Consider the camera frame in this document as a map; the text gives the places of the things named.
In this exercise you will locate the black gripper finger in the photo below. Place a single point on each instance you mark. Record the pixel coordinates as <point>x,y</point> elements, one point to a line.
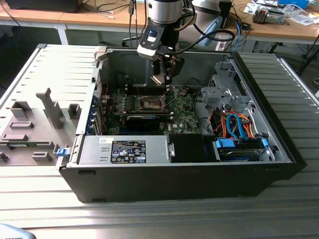
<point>174,64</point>
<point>157,67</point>

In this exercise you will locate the silver CPU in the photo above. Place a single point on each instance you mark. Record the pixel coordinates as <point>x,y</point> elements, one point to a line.
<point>156,79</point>

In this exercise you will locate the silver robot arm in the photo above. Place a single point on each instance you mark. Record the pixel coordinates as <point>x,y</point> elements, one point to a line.
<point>164,12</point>

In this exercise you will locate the CPU socket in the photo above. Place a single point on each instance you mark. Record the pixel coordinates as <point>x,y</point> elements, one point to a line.
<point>150,104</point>

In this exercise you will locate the silver CPU cooler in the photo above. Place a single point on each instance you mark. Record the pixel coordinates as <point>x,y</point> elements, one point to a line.
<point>264,16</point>

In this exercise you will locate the small white device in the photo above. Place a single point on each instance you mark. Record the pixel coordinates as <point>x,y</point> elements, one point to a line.
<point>221,44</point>

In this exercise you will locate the green motherboard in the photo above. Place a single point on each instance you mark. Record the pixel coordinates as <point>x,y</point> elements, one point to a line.
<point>184,117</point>

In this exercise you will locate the graphics card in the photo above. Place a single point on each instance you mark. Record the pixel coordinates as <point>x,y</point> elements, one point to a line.
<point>142,123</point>

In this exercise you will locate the silver drive cage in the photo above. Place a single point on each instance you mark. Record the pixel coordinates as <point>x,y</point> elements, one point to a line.
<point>224,97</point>

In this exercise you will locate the silver power supply unit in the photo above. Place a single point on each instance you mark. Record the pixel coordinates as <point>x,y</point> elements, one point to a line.
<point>94,149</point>

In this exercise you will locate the wooden desk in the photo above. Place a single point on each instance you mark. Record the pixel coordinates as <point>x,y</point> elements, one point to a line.
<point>37,17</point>
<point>274,31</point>

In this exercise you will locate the hard disk in blue carrier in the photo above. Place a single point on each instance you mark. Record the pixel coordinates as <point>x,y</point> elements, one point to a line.
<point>239,154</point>

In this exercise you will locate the grey parts rack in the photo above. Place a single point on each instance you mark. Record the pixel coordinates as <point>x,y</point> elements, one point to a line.
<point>53,112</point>

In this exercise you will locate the black PC case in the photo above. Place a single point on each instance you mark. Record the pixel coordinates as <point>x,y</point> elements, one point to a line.
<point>149,181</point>

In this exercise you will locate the blue box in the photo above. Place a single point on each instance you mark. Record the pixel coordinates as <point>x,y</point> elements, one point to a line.
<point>294,2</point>

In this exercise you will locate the blue plastic clip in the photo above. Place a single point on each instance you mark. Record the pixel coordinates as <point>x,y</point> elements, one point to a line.
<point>62,152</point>

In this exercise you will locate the black equipment box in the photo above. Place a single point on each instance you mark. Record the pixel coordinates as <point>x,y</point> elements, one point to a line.
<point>42,5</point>

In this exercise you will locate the clear plastic bag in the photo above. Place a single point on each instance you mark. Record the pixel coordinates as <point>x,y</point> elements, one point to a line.
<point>302,18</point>

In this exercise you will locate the green RAM stick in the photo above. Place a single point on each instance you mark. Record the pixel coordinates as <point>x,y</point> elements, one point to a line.
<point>17,145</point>

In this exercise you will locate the grey rounded object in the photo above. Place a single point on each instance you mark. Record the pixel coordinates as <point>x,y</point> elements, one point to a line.
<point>12,232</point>

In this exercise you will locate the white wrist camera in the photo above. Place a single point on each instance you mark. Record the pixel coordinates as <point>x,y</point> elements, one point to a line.
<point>148,47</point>

